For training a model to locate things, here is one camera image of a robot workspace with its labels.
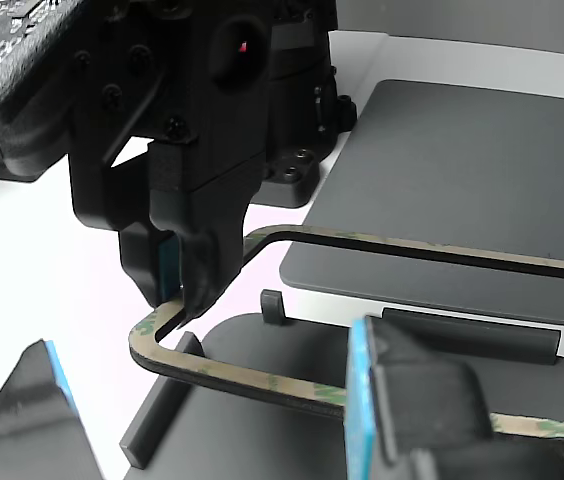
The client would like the grey holder plate with rails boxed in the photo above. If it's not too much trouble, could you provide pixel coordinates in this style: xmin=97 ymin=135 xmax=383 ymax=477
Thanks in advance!
xmin=119 ymin=288 xmax=564 ymax=480

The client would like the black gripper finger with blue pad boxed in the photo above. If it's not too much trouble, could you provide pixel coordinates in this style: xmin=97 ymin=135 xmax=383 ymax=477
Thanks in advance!
xmin=119 ymin=222 xmax=184 ymax=310

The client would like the flat grey mat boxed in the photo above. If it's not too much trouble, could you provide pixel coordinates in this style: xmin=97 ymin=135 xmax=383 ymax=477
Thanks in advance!
xmin=279 ymin=78 xmax=564 ymax=327

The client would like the tan rectangular adhesive frame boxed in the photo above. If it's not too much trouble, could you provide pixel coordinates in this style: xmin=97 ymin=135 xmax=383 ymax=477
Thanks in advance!
xmin=126 ymin=224 xmax=564 ymax=445

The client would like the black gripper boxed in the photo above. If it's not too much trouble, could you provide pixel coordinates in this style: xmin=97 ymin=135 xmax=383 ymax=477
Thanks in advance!
xmin=64 ymin=0 xmax=273 ymax=322

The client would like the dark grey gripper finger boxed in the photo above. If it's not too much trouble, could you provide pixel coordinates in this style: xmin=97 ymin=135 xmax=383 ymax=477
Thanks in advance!
xmin=0 ymin=338 xmax=106 ymax=480
xmin=346 ymin=314 xmax=564 ymax=480

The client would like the square wrist camera module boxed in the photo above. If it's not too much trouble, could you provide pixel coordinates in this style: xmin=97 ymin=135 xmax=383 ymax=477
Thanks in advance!
xmin=0 ymin=0 xmax=83 ymax=184

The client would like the black six-joint robot arm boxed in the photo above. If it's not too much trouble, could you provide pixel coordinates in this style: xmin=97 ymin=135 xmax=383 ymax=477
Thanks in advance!
xmin=246 ymin=0 xmax=358 ymax=209

